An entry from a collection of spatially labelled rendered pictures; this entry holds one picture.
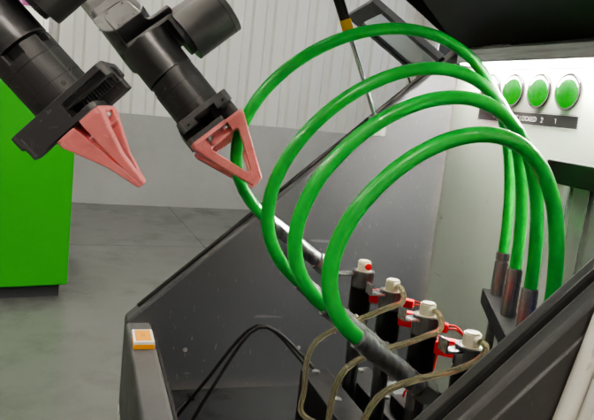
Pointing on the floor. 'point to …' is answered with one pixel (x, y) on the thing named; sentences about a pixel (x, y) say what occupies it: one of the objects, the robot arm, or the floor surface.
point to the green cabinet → (32, 210)
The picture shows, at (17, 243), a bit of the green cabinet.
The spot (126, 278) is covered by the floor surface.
